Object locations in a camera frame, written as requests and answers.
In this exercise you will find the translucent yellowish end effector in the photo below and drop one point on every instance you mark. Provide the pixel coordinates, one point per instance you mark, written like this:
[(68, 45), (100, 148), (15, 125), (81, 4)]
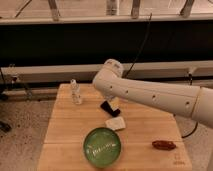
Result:
[(114, 103)]

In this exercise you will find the clear plastic bottle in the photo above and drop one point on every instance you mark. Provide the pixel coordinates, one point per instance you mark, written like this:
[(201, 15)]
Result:
[(75, 92)]

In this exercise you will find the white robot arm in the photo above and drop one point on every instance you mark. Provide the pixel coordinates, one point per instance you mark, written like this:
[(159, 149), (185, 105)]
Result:
[(193, 102)]

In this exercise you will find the black smartphone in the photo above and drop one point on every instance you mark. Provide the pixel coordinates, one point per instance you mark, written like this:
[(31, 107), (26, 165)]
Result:
[(106, 107)]

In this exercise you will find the green glass bowl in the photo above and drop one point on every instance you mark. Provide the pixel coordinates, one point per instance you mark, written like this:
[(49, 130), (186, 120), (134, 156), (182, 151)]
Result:
[(102, 147)]

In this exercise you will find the brown red chili pepper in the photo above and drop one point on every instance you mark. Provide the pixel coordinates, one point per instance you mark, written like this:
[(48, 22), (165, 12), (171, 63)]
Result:
[(163, 145)]

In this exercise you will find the grey metal rail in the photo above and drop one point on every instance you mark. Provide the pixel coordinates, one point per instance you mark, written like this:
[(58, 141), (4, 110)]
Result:
[(86, 72)]

